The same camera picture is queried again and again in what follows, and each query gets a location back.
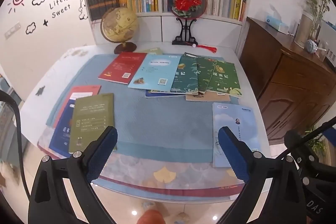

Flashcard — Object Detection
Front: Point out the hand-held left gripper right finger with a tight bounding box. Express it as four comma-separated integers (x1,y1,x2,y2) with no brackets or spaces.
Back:
218,126,307,224

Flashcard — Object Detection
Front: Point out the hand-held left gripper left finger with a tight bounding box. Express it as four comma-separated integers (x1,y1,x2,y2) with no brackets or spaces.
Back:
28,126,118,224

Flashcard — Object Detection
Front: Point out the navy blue book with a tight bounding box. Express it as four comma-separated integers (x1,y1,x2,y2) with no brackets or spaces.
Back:
49,99,76,159

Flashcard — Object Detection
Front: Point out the green insect book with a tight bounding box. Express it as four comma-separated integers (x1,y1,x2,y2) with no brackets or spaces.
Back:
203,61,241,96
196,56,218,94

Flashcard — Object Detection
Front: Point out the blue flower-print book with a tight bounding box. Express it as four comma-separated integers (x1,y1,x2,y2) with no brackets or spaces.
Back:
145,89,187,98

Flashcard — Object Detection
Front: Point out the pale blue portrait book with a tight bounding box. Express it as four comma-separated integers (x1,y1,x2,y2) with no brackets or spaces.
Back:
212,102,261,168

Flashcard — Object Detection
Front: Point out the olive green book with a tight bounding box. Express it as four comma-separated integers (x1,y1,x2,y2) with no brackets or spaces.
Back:
69,93,117,153

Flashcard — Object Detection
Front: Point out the small leafy floor plant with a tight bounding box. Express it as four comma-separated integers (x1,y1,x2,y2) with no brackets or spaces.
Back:
307,130,326,156

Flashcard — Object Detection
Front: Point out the kraft brown book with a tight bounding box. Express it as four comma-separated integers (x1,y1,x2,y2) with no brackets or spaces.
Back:
185,93,231,102

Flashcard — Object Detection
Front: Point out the salmon red book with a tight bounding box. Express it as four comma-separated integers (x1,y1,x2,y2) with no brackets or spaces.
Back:
52,85,101,128

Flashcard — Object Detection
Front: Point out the blue ginkgo-print table mat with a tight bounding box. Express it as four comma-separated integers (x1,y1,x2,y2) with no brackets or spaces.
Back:
37,52,263,201

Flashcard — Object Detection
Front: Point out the person's leg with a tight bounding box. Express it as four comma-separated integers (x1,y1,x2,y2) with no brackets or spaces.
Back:
138,208,166,224

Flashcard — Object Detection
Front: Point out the brown wooden cabinet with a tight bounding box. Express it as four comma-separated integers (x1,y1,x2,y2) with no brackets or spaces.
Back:
239,17,336,146

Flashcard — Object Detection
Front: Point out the teal leaf-print book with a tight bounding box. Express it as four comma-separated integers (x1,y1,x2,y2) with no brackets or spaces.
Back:
170,52,200,95

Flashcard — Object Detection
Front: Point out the light blue book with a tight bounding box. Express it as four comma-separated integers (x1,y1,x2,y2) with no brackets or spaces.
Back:
128,53,181,93

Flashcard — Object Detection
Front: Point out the red tassel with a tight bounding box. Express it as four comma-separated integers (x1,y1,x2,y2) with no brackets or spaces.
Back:
193,43,218,53

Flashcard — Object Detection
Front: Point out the antique yellow globe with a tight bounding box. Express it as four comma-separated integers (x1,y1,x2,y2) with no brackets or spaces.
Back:
100,7,139,54

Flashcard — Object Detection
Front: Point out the grey knitted ornament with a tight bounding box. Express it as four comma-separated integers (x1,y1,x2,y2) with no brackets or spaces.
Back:
306,39,319,52

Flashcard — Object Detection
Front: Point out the light blue tissue box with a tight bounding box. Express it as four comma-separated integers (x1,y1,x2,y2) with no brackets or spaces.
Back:
265,15,289,34

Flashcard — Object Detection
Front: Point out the row of black volumes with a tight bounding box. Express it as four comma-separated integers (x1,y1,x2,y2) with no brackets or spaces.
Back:
86,0,120,21

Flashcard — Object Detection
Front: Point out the round red-flower fan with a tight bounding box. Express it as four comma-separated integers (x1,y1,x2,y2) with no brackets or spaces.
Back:
168,0,208,19

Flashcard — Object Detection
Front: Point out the green leafy plant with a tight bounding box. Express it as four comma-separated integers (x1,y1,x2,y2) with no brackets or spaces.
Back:
306,0,331,38

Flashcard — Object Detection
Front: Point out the black cable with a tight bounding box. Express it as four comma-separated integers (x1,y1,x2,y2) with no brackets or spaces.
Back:
276,116,336,159
0,90,30,201

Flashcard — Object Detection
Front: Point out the white wall switch plate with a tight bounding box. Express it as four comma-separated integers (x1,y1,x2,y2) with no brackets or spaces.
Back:
4,21,21,39

